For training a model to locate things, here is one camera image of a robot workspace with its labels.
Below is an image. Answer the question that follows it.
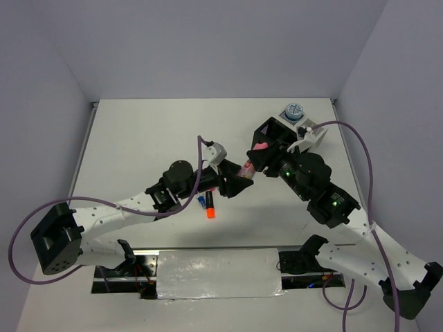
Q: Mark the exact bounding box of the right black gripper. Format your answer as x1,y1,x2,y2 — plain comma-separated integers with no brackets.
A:
246,138,310,201

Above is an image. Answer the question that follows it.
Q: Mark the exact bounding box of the white mesh organizer box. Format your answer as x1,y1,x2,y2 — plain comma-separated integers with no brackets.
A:
278,111,327,153

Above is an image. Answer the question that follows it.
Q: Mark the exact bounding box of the orange cap highlighter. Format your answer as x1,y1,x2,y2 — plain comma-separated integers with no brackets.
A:
205,191,215,219

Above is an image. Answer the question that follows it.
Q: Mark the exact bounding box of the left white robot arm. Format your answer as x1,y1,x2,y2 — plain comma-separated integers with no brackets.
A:
30,160,253,276

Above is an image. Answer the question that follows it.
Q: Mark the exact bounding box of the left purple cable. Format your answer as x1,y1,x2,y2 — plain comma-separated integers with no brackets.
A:
7,134,214,285

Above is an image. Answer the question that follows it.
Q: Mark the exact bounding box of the pink cap marker tube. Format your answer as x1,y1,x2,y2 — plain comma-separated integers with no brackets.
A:
237,142,268,179

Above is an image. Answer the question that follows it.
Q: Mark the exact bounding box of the black slotted organizer box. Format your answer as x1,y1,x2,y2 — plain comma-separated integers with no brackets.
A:
251,117,298,148

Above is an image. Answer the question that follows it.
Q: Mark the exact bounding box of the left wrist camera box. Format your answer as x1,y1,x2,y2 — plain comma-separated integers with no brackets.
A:
203,142,227,166

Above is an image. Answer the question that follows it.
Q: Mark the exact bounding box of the clear glue bottle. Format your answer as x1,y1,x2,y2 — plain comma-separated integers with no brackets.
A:
197,195,206,209

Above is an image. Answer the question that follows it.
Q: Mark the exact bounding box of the blue round tape tub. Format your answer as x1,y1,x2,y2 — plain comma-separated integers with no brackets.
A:
284,103,304,122

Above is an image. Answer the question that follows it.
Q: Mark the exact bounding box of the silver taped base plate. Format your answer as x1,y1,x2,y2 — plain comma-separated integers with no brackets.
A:
156,248,284,299

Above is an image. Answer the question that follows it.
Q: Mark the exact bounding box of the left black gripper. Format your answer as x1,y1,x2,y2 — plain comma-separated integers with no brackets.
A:
178,158,253,200

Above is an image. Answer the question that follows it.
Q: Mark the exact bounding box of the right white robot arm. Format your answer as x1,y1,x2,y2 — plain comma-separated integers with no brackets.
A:
247,143,442,320

